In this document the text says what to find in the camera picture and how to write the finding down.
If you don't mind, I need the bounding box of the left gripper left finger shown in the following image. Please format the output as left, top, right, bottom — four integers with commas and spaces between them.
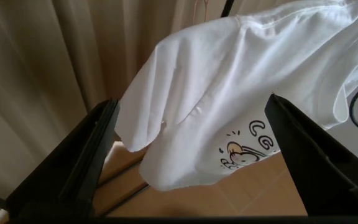
5, 98, 121, 218

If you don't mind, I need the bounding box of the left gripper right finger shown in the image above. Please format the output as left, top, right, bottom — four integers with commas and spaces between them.
264, 93, 358, 217

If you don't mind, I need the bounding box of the white printed t-shirt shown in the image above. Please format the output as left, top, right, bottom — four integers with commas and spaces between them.
114, 0, 358, 192

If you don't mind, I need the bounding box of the pink clothes hanger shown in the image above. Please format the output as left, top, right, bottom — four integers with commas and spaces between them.
192, 0, 209, 23

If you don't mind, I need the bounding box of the black clothes rack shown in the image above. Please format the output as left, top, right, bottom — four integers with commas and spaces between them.
0, 0, 235, 215

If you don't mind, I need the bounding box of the beige curtain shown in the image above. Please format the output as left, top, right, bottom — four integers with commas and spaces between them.
0, 0, 295, 215

